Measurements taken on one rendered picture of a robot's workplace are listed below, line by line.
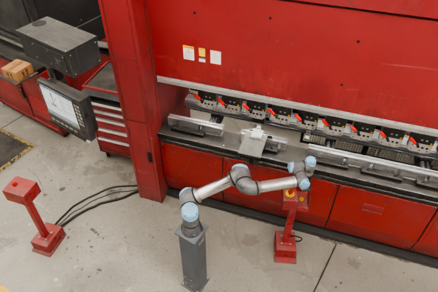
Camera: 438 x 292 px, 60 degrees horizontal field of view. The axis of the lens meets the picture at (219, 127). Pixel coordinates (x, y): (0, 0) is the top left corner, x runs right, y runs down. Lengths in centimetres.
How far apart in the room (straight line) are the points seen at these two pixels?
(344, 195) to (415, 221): 58
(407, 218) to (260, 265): 127
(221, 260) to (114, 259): 95
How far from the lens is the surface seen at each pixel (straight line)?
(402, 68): 266
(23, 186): 336
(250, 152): 298
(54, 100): 292
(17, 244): 408
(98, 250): 377
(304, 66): 268
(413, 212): 340
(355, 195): 329
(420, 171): 326
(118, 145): 419
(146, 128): 322
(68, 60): 251
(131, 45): 280
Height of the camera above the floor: 311
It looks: 41 degrees down
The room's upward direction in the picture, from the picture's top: straight up
